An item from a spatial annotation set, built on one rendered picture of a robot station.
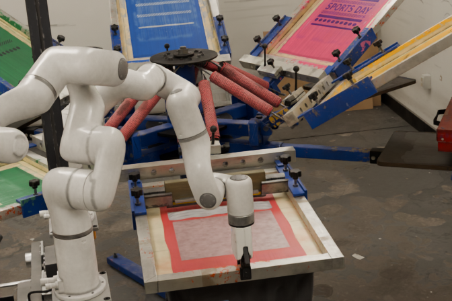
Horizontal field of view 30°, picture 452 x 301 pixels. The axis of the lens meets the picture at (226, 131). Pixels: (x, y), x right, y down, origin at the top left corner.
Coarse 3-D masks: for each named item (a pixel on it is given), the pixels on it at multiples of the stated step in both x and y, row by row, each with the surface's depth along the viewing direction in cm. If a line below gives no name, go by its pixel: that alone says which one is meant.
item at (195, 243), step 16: (160, 208) 298; (176, 208) 297; (192, 208) 296; (176, 224) 284; (192, 224) 283; (208, 224) 282; (224, 224) 281; (176, 240) 272; (192, 240) 271; (208, 240) 270; (224, 240) 270; (176, 256) 261; (192, 256) 260; (208, 256) 259; (224, 256) 259; (176, 272) 251
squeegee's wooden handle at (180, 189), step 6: (228, 174) 296; (234, 174) 296; (240, 174) 296; (246, 174) 296; (252, 174) 296; (258, 174) 297; (264, 174) 297; (168, 180) 294; (174, 180) 294; (180, 180) 294; (186, 180) 294; (252, 180) 297; (258, 180) 297; (264, 180) 298; (168, 186) 293; (174, 186) 293; (180, 186) 293; (186, 186) 294; (258, 186) 298; (168, 192) 293; (174, 192) 294; (180, 192) 294; (186, 192) 294; (174, 198) 294; (180, 198) 295
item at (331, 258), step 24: (288, 192) 300; (144, 216) 283; (312, 216) 274; (144, 240) 265; (144, 264) 249; (264, 264) 244; (288, 264) 244; (312, 264) 245; (336, 264) 246; (168, 288) 240
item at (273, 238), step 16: (272, 208) 291; (256, 224) 279; (272, 224) 278; (288, 224) 278; (256, 240) 268; (272, 240) 267; (288, 240) 267; (256, 256) 257; (272, 256) 257; (288, 256) 256
